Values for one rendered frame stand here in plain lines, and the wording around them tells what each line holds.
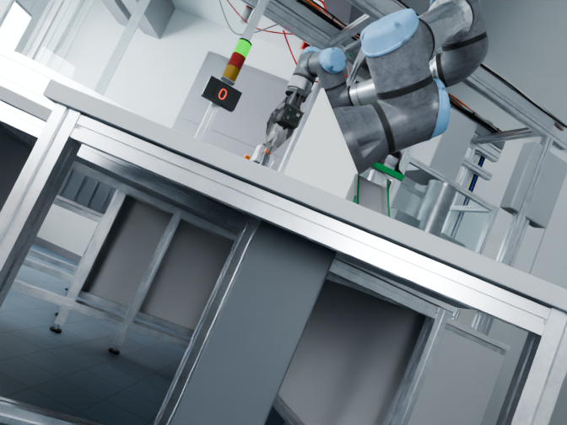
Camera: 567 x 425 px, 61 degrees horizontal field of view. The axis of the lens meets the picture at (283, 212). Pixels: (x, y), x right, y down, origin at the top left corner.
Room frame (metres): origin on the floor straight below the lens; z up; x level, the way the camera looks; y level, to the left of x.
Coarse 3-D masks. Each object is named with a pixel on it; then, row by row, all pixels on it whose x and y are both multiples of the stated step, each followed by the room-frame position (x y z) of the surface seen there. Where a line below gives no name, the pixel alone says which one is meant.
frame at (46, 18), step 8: (56, 0) 1.44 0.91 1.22; (48, 8) 1.43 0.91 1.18; (56, 8) 1.44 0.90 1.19; (48, 16) 1.44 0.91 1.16; (40, 24) 1.43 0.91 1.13; (48, 24) 1.44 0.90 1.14; (40, 32) 1.44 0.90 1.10; (32, 40) 1.43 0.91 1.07; (40, 40) 1.44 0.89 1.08; (24, 48) 1.43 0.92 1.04; (32, 48) 1.44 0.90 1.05; (32, 56) 1.44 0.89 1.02
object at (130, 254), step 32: (128, 224) 2.92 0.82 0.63; (160, 224) 2.98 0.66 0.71; (192, 224) 3.04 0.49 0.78; (96, 256) 2.89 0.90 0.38; (128, 256) 2.94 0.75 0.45; (192, 256) 3.07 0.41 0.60; (224, 256) 3.13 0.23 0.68; (96, 288) 2.91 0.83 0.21; (128, 288) 2.97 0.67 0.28; (160, 288) 3.03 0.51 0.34; (192, 288) 3.09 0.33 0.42; (64, 320) 2.54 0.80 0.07; (160, 320) 3.01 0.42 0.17; (192, 320) 3.12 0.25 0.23
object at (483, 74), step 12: (276, 0) 2.52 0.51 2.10; (288, 0) 2.54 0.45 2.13; (372, 0) 2.17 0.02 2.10; (384, 0) 2.19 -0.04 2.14; (300, 12) 2.57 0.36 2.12; (312, 24) 2.61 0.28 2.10; (324, 24) 2.62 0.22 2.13; (480, 72) 2.42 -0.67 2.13; (492, 84) 2.45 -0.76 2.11; (504, 84) 2.48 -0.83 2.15; (516, 96) 2.51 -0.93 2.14; (528, 108) 2.55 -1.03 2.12; (540, 120) 2.59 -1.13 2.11; (552, 120) 2.61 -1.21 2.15; (480, 132) 3.06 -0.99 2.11; (504, 144) 3.14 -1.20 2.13
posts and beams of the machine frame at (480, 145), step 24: (360, 0) 2.15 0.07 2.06; (288, 24) 2.57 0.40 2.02; (360, 24) 2.32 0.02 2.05; (504, 96) 2.48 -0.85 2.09; (528, 120) 2.56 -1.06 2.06; (480, 144) 3.08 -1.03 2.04; (552, 144) 2.69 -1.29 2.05; (480, 168) 3.11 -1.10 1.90; (528, 192) 2.62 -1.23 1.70; (504, 240) 2.65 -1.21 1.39; (480, 312) 2.63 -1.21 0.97
